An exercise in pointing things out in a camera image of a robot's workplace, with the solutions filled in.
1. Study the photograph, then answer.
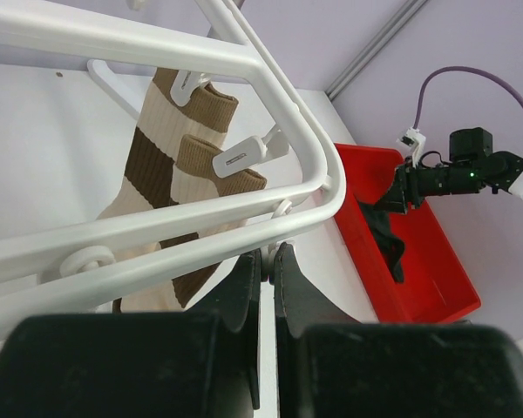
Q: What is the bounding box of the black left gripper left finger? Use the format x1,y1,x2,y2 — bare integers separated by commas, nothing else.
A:
0,250,262,417

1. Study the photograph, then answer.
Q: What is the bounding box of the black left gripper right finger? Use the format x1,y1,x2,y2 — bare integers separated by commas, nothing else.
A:
273,243,523,417

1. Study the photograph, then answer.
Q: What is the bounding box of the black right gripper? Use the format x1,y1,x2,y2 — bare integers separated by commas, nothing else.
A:
373,164,423,214

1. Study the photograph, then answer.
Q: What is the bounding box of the black sock pile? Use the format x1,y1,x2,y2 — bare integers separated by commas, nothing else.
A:
357,202,405,284

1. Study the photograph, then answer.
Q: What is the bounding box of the brown cream striped sock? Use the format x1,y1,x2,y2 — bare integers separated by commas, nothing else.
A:
98,68,239,219
113,135,267,313

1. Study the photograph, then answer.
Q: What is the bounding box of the white plastic clip hanger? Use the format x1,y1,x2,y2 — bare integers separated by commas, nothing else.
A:
0,1,346,341

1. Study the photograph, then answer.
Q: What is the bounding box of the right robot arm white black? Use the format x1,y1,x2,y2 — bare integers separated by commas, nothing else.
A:
374,127,523,214

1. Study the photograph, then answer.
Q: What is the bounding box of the red plastic tray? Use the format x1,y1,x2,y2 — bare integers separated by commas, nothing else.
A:
335,144,481,323

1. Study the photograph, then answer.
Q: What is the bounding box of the metal drying rack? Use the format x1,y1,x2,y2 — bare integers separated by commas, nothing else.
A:
87,59,143,121

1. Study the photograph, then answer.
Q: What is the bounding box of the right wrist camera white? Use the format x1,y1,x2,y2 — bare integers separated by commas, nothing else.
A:
397,127,426,167

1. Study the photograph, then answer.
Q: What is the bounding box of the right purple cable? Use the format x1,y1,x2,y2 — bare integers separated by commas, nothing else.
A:
411,64,523,147

